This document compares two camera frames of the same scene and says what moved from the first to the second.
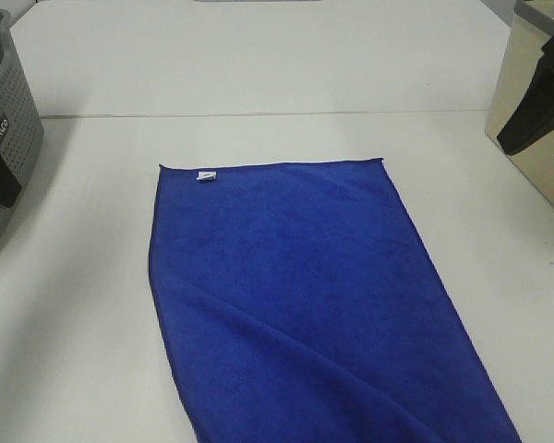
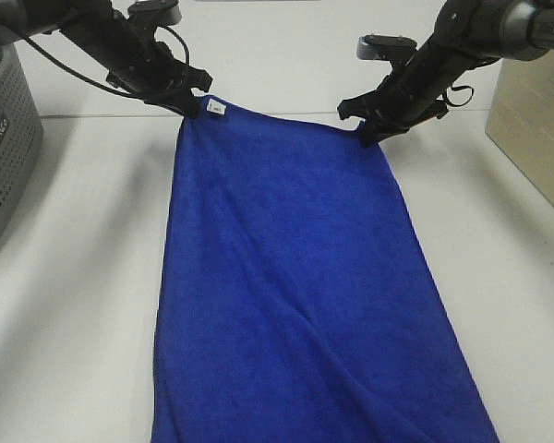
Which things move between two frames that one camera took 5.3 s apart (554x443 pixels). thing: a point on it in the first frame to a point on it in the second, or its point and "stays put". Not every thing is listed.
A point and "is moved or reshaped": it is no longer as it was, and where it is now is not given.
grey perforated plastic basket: (8, 89) stays put
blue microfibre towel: (297, 302) is moved or reshaped
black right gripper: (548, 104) to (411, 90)
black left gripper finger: (0, 182) to (137, 64)
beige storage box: (534, 23) stays put
